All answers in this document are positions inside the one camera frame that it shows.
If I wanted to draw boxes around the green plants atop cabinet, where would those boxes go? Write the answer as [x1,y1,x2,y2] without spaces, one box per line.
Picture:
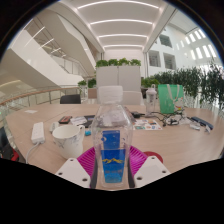
[95,57,142,68]

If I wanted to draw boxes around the colourful sticker sheet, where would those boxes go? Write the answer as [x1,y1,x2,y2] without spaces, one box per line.
[132,118,163,131]

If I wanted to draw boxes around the low green potted plants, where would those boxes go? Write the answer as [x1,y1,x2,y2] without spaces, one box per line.
[140,76,160,89]

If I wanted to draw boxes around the white power strip cable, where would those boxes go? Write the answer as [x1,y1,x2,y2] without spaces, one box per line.
[25,142,40,165]

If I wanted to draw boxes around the dark blue phone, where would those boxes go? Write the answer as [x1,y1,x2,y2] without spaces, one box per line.
[189,116,214,131]

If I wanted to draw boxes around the white chair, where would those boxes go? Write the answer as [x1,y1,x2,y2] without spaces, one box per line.
[121,90,145,106]

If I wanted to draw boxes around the black and red chair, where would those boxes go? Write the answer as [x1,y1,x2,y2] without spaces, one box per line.
[0,126,20,163]

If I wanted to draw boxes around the planter box with plants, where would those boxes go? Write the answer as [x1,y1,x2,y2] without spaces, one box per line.
[77,78,98,99]

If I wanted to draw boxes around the ceiling light strips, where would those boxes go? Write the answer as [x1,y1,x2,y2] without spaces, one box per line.
[76,0,161,49]

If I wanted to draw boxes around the glass railing wooden handrail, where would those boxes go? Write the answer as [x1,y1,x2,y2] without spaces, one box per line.
[0,85,81,111]

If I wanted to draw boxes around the row of green trees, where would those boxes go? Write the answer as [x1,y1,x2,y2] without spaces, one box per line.
[151,61,224,111]

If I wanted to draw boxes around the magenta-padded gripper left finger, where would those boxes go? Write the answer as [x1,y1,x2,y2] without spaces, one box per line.
[54,145,100,189]

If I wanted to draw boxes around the black folder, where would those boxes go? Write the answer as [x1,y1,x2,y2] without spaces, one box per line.
[83,114,98,129]

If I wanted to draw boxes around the clear blue-labelled water bottle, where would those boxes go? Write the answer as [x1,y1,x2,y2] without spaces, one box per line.
[90,85,134,190]

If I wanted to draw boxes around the white mug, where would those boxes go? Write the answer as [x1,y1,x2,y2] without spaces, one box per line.
[51,124,86,160]

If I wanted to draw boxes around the green tote bag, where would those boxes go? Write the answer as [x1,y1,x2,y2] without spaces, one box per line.
[157,83,185,115]

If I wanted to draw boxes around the clear white-lidded shaker bottle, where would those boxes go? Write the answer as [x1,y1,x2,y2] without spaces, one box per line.
[145,83,158,118]

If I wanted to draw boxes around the white cabinet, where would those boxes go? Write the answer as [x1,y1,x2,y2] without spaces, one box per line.
[95,65,142,99]

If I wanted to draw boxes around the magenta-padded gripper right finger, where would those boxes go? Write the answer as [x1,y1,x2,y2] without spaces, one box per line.
[128,145,172,189]

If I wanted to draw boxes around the flat round red coaster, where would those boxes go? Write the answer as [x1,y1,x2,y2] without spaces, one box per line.
[143,151,164,164]

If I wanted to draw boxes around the white power strip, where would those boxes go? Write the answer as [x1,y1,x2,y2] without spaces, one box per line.
[30,121,46,145]

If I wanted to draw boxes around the black tangled cables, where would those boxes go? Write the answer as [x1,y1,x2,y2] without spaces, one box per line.
[131,111,191,127]

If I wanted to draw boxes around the small red black device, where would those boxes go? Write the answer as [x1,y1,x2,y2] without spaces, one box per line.
[58,115,73,125]

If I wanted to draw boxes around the clear plastic packet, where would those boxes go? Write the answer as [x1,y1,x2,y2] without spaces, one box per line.
[189,122,202,131]

